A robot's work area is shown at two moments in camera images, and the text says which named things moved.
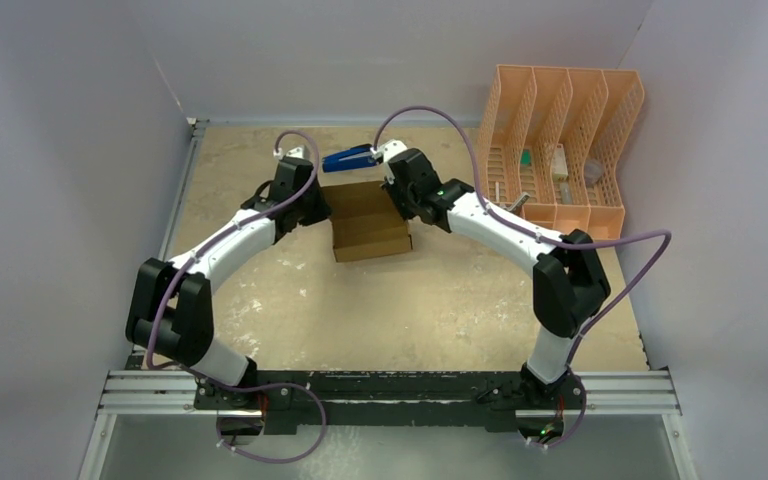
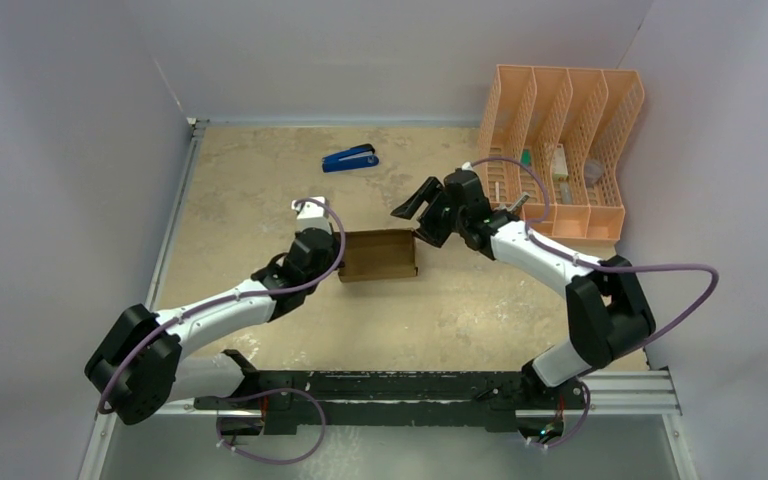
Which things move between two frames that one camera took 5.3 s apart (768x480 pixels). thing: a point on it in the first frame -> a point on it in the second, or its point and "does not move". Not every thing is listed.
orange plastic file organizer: [547, 144] does not move
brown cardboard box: [367, 221] -> [379, 254]
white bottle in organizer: [559, 165] does not move
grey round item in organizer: [593, 172] does not move
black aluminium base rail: [388, 399] does not move
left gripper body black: [313, 206] -> [333, 255]
